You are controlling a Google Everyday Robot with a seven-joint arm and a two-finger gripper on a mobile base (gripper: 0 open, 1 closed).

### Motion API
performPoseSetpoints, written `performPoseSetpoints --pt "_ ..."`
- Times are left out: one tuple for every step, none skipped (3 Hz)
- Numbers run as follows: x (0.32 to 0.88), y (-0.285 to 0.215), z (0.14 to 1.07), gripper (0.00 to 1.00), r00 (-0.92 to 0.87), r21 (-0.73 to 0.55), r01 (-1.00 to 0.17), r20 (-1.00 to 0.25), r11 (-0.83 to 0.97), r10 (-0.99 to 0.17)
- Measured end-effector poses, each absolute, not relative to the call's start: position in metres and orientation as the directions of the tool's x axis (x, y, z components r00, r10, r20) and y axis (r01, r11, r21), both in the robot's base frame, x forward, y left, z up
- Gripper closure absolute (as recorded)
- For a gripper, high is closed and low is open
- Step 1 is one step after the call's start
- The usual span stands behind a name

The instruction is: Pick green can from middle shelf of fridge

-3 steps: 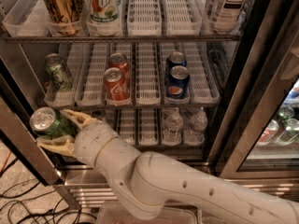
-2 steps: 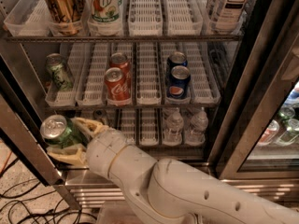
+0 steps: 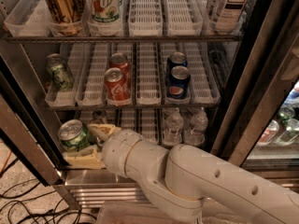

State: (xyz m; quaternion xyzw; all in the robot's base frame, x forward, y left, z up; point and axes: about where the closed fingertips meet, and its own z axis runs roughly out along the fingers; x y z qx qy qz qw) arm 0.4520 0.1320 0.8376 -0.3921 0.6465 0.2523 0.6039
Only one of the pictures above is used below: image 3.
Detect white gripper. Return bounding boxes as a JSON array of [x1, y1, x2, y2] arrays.
[[63, 123, 143, 176]]

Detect green soda can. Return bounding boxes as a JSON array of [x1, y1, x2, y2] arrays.
[[46, 53, 74, 91], [58, 119, 91, 151]]

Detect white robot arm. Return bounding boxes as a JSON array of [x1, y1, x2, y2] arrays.
[[88, 124, 299, 224]]

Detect rear silver blue can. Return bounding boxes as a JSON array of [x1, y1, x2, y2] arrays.
[[93, 110, 108, 124]]

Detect front red Coca-Cola can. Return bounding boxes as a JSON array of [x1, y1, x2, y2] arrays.
[[104, 67, 130, 101]]

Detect red coca-cola can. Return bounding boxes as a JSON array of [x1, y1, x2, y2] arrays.
[[109, 52, 131, 86], [104, 67, 130, 101]]

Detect rear red Coca-Cola can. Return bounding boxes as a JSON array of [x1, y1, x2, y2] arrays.
[[109, 52, 131, 86]]

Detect front blue Pepsi can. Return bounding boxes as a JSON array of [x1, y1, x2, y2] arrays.
[[166, 65, 191, 99]]

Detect blue pepsi can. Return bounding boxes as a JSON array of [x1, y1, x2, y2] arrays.
[[166, 65, 191, 99], [165, 51, 188, 77]]

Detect rear blue Pepsi can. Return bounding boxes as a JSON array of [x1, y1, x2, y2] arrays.
[[165, 51, 188, 77]]

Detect stainless steel fridge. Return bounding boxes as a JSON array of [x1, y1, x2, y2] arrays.
[[0, 0, 298, 208]]

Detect gold tall can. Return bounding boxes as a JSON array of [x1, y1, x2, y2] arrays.
[[45, 0, 85, 35]]

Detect fridge glass door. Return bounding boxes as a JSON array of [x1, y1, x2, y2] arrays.
[[209, 0, 299, 166]]

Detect left clear plastic bin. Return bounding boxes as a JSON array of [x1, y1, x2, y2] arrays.
[[95, 202, 174, 224]]

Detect left clear water bottle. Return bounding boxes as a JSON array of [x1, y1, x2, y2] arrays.
[[164, 112, 184, 147]]

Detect clear water bottle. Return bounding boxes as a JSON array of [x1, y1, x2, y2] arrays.
[[185, 110, 208, 147], [164, 112, 184, 147]]

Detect right clear water bottle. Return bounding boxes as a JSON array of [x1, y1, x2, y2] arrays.
[[185, 110, 208, 147]]

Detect Teas Tea bottle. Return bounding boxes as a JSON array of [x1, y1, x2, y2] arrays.
[[206, 0, 247, 35]]

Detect black floor cables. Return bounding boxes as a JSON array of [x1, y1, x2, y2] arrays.
[[0, 158, 97, 224]]

